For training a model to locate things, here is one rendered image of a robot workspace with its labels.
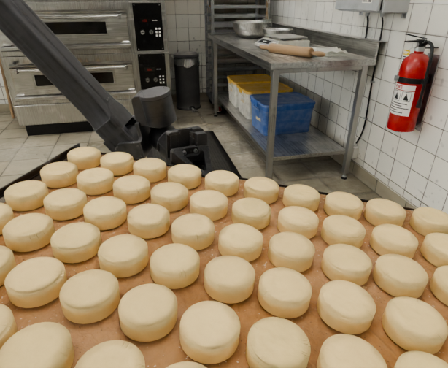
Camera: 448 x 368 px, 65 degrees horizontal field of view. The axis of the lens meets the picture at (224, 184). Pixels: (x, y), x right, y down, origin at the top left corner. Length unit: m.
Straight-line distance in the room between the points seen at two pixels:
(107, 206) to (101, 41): 3.27
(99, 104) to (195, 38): 4.12
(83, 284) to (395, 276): 0.30
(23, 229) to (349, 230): 0.37
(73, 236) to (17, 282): 0.07
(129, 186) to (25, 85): 3.40
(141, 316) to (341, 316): 0.17
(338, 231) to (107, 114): 0.45
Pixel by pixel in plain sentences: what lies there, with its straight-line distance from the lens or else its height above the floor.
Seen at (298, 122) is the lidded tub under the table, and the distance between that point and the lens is 2.99.
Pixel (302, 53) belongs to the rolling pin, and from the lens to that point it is 2.51.
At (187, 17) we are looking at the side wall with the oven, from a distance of 4.74.
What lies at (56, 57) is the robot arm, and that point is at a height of 1.14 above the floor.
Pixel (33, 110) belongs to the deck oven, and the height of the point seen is 0.26.
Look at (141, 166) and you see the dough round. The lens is 0.54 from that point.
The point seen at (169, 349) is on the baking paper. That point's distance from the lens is 0.32.
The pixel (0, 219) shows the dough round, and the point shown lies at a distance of 0.47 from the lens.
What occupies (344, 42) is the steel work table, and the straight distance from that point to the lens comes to 2.91.
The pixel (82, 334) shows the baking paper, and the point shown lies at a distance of 0.34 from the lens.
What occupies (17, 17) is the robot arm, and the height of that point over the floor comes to 1.20.
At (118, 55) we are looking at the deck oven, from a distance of 3.71.
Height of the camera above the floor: 1.23
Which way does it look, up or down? 28 degrees down
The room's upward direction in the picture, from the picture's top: straight up
